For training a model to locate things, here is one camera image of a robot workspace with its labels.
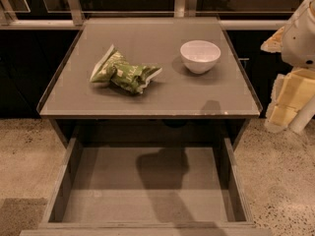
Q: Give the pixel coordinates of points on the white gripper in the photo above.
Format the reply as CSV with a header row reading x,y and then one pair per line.
x,y
299,41

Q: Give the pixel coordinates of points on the green jalapeno chip bag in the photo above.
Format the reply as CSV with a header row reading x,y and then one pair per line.
x,y
114,68

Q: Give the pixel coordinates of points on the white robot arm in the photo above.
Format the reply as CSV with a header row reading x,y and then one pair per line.
x,y
293,96

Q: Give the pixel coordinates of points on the grey cabinet with top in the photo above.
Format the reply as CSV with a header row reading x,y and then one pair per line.
x,y
176,95

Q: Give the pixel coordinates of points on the open grey top drawer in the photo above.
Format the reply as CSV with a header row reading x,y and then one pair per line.
x,y
148,190

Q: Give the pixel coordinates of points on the white ceramic bowl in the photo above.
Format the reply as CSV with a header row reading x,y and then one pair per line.
x,y
199,56

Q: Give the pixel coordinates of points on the metal window railing frame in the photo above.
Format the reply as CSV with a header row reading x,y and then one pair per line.
x,y
65,14

